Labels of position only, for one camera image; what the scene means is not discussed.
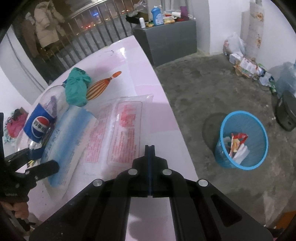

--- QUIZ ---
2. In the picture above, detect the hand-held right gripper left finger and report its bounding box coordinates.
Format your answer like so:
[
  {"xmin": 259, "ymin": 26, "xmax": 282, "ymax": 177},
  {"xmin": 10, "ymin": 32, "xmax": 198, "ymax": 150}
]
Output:
[{"xmin": 29, "ymin": 145, "xmax": 151, "ymax": 241}]

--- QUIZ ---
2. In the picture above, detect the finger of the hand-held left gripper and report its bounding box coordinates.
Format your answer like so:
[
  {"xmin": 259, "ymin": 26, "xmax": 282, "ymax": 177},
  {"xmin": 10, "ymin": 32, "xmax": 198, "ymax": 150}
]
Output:
[
  {"xmin": 4, "ymin": 148, "xmax": 33, "ymax": 173},
  {"xmin": 24, "ymin": 160, "xmax": 60, "ymax": 186}
]

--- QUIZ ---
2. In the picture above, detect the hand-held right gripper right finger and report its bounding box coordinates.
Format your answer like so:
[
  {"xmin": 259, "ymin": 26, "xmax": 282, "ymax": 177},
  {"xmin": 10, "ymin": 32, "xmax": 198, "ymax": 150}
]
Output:
[{"xmin": 150, "ymin": 145, "xmax": 274, "ymax": 241}]

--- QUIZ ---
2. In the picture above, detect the clear bottle with blue label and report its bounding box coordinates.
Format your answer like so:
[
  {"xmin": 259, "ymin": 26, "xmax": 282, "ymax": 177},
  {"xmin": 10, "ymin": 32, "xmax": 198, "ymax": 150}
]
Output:
[{"xmin": 23, "ymin": 85, "xmax": 70, "ymax": 160}]

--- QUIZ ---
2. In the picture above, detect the clear pink-print plastic packaging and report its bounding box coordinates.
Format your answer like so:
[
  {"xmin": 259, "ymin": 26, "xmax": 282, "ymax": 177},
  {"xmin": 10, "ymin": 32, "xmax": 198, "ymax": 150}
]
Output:
[{"xmin": 82, "ymin": 94, "xmax": 154, "ymax": 178}]

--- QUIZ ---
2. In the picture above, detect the blue white plastic pack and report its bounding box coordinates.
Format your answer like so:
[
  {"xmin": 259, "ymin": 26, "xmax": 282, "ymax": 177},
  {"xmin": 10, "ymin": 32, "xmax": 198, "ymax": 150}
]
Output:
[{"xmin": 41, "ymin": 108, "xmax": 97, "ymax": 189}]

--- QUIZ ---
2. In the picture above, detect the teal cloth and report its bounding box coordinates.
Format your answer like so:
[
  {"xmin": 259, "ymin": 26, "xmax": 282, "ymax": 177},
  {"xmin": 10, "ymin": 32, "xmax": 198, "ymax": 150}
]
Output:
[{"xmin": 64, "ymin": 67, "xmax": 92, "ymax": 107}]

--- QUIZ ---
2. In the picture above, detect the blue plastic wastebasket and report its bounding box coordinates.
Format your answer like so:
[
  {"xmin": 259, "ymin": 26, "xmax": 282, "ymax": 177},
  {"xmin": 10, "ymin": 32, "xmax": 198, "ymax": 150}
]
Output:
[{"xmin": 215, "ymin": 111, "xmax": 269, "ymax": 171}]

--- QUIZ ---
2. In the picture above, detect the person's left hand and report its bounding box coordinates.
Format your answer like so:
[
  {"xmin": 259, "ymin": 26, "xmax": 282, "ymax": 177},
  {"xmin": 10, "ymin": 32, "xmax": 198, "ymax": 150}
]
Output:
[{"xmin": 0, "ymin": 201, "xmax": 30, "ymax": 220}]

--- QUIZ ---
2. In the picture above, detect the pink clothes heap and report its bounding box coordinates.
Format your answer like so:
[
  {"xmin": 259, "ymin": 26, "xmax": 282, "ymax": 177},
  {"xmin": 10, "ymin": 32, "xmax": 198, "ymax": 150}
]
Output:
[{"xmin": 3, "ymin": 107, "xmax": 29, "ymax": 142}]

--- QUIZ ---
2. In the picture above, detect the pink balloon-print tablecloth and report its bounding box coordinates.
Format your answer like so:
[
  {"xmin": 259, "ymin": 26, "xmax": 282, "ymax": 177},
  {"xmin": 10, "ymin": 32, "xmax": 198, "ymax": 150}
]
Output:
[{"xmin": 5, "ymin": 35, "xmax": 199, "ymax": 241}]

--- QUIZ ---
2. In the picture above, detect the grey cabinet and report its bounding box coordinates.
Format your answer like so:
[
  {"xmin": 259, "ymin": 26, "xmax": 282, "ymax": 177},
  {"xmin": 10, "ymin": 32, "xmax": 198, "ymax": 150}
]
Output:
[{"xmin": 132, "ymin": 19, "xmax": 198, "ymax": 67}]

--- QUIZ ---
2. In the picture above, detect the pile of paper cartons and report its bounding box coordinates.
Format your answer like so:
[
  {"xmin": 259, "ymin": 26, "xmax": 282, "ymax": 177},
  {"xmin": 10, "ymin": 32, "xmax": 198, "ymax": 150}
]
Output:
[{"xmin": 229, "ymin": 53, "xmax": 278, "ymax": 90}]

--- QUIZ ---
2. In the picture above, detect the beige hanging coat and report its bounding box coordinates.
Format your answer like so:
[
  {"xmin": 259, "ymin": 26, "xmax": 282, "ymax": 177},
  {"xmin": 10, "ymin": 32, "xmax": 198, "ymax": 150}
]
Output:
[{"xmin": 33, "ymin": 0, "xmax": 65, "ymax": 48}]

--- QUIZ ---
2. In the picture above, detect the orange cardboard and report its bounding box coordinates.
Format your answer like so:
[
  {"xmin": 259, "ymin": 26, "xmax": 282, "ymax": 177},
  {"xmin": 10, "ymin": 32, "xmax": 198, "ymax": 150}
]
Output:
[{"xmin": 276, "ymin": 211, "xmax": 293, "ymax": 230}]

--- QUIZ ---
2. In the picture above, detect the black rice cooker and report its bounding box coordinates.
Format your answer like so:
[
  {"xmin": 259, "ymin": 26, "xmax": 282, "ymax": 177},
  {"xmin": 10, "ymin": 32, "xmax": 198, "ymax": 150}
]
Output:
[{"xmin": 275, "ymin": 90, "xmax": 296, "ymax": 132}]

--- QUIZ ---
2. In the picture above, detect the white plastic bag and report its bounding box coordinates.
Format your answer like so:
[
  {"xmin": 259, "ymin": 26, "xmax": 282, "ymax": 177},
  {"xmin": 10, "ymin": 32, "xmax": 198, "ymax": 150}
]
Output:
[{"xmin": 223, "ymin": 32, "xmax": 246, "ymax": 56}]

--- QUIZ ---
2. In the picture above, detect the pile of small snack packets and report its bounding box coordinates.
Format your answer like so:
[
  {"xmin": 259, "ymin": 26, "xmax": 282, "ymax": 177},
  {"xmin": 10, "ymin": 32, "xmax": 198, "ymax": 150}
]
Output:
[{"xmin": 146, "ymin": 10, "xmax": 197, "ymax": 26}]

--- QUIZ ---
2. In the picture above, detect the blue detergent bottle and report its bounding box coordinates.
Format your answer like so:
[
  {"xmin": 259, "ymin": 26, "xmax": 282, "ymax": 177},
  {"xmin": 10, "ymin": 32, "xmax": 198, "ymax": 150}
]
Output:
[{"xmin": 151, "ymin": 6, "xmax": 164, "ymax": 25}]

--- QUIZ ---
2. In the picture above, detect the blue water jug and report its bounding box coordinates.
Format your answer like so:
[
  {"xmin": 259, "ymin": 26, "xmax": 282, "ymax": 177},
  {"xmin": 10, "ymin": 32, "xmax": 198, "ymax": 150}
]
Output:
[{"xmin": 275, "ymin": 61, "xmax": 296, "ymax": 95}]

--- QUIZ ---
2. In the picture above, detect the metal balcony railing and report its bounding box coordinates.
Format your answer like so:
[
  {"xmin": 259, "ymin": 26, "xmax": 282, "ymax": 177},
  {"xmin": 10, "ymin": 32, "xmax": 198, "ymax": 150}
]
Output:
[{"xmin": 35, "ymin": 0, "xmax": 137, "ymax": 81}]

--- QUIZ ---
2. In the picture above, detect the tall printed wallpaper roll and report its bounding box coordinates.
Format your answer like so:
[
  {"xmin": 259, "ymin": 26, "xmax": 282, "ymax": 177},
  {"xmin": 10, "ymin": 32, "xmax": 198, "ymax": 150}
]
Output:
[{"xmin": 248, "ymin": 0, "xmax": 265, "ymax": 55}]

